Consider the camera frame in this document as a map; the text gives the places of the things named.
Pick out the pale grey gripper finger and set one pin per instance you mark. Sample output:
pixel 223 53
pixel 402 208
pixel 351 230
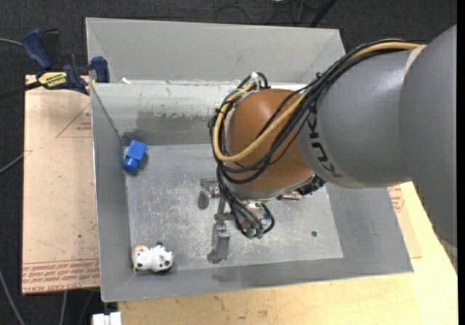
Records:
pixel 204 200
pixel 220 246

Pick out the grey metal bin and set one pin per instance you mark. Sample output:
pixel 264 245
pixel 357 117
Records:
pixel 174 207

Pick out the white toy animal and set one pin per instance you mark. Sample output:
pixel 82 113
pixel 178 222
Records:
pixel 152 257

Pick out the blue plastic block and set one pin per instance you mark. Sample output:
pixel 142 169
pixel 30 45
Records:
pixel 133 157

